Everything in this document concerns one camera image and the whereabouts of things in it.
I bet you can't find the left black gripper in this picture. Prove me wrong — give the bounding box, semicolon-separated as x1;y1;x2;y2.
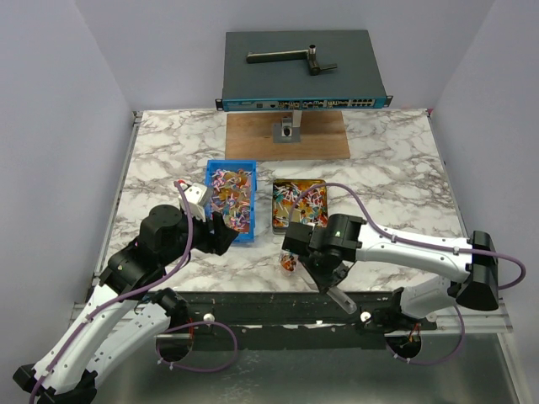
162;205;239;266

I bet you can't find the clear glass jar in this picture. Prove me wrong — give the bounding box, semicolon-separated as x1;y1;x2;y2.
279;251;298;275

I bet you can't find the square tin of lollipops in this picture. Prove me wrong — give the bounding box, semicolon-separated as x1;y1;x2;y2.
271;178;328;234

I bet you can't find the clear plastic scoop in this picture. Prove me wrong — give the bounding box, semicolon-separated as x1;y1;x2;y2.
301;272;357;314

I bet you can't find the blue plastic candy bin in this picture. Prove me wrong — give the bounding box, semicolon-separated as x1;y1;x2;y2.
205;159;257;243

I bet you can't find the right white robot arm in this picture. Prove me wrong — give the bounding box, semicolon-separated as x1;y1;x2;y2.
282;214;499;330

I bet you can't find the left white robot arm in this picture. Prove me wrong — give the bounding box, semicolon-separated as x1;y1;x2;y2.
13;205;238;403

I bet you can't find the wooden board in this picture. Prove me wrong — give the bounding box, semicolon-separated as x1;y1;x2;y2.
225;110;350;162

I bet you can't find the grey metal stand base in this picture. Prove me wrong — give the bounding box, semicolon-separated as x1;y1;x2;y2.
272;109;302;144

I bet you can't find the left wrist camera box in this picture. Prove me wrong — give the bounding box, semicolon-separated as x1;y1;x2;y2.
179;180;212;222

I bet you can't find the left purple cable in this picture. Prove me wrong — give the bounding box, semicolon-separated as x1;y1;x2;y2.
29;179;239;404

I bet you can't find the black front mounting rail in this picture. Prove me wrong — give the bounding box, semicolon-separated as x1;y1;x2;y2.
86;290;464;353

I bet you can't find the grey network switch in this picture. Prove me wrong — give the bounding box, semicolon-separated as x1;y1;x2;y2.
216;29;392;112

